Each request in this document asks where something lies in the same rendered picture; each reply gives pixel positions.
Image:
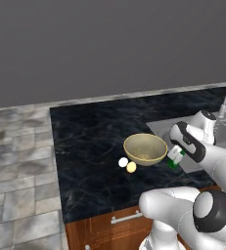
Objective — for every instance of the tan egg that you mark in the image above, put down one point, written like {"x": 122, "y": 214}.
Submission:
{"x": 131, "y": 167}

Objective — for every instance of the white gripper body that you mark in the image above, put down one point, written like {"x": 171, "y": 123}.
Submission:
{"x": 207, "y": 135}

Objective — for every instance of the brown wooden drawer front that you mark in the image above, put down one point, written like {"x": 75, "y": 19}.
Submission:
{"x": 101, "y": 232}

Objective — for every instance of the white egg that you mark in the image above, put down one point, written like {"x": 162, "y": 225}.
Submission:
{"x": 123, "y": 162}

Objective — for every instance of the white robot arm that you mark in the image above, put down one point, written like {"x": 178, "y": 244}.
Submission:
{"x": 179, "y": 208}

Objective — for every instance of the white and green milk carton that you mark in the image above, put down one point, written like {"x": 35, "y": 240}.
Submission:
{"x": 174, "y": 158}

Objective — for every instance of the tan bowl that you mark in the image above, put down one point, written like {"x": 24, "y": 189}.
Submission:
{"x": 145, "y": 149}

